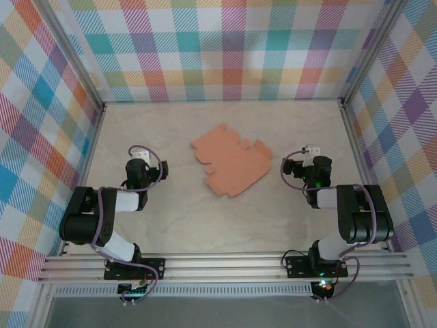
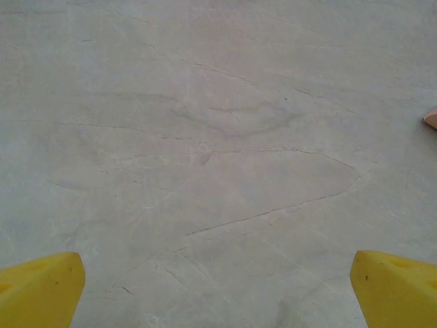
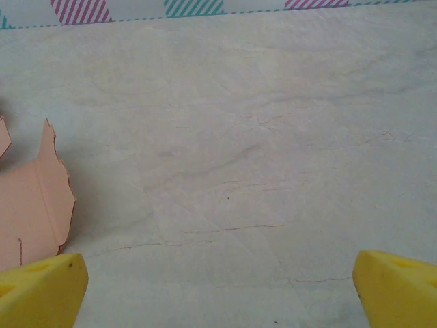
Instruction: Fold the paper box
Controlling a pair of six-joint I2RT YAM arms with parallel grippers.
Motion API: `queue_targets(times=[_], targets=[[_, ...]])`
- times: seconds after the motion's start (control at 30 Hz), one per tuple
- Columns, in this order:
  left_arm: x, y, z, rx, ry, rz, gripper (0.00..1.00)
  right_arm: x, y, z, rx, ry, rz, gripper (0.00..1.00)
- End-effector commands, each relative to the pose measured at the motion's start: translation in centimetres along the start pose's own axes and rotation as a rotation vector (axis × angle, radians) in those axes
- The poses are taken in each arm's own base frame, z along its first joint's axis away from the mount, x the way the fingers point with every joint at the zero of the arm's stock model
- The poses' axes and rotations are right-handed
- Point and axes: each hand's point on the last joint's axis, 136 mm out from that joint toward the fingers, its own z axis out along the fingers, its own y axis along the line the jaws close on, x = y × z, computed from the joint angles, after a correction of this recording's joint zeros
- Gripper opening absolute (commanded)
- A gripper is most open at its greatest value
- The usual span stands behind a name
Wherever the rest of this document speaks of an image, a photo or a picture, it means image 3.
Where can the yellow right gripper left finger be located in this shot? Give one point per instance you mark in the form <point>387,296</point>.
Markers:
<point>41,294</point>

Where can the orange paper box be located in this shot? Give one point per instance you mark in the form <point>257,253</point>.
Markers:
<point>30,205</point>

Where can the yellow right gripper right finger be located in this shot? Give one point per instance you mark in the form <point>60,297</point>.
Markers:
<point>399,294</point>

